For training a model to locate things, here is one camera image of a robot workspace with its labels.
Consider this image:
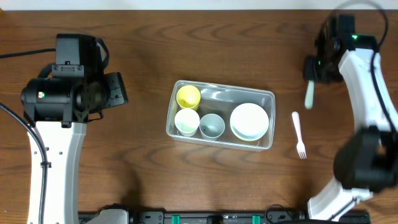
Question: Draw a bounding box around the mint green spoon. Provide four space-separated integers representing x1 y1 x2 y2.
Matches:
304 80 315 110

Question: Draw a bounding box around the pink fork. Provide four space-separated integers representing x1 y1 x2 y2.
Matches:
292 111 307 159

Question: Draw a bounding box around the white bowl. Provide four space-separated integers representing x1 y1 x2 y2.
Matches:
229 103 270 141

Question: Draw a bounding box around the yellow cup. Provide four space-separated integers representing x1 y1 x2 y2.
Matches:
176 85 201 111

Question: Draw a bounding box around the white cup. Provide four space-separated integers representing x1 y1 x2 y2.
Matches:
174 109 200 137

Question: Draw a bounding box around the clear plastic container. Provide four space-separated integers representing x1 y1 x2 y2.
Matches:
165 80 276 152

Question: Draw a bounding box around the grey cup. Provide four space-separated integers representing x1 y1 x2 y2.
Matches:
199 113 226 140

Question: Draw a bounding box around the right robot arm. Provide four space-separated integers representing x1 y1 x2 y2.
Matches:
303 28 397 222

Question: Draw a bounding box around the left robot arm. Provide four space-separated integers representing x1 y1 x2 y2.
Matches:
21 72 128 223

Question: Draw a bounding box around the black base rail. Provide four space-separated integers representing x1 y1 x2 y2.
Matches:
77 203 373 224

